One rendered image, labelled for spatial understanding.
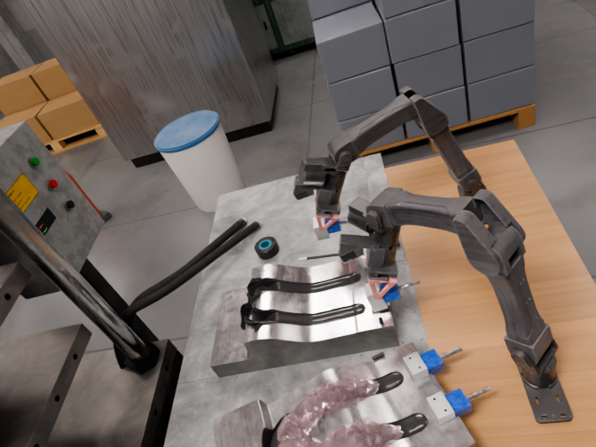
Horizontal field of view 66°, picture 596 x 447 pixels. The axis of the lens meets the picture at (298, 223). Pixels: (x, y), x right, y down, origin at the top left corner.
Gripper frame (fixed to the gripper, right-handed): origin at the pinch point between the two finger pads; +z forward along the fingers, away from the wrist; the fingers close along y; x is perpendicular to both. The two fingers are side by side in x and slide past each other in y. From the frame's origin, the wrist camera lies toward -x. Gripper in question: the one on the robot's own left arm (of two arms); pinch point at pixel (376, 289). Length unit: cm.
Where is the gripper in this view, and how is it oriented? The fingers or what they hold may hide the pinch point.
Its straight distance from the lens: 116.2
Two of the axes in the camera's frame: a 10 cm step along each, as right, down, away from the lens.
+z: -0.5, 8.6, 5.1
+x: 10.0, 0.7, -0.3
